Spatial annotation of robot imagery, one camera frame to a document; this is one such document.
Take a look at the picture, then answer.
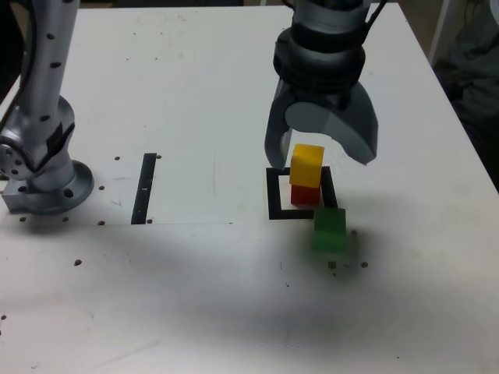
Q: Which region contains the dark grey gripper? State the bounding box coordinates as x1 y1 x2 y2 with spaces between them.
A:
264 79 380 170

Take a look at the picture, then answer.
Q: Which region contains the yellow cube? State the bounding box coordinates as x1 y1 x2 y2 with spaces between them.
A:
288 143 325 189

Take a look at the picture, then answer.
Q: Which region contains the red cube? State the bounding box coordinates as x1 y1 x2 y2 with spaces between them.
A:
290 185 321 206

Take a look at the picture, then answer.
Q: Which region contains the green cube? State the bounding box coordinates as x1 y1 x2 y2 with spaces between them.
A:
311 208 347 252

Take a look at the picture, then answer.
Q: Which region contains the black tape square outline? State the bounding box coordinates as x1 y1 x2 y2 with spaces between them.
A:
265 166 339 221

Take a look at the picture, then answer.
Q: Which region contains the dark grey fabric bundle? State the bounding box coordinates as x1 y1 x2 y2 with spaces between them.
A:
432 0 499 192

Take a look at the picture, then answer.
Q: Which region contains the black tape strip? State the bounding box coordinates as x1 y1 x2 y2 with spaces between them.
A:
131 153 157 226

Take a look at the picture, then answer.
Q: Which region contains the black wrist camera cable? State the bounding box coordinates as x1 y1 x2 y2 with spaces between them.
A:
360 0 389 44

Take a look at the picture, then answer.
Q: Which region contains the white frame post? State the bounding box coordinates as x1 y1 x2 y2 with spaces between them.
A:
427 0 450 66

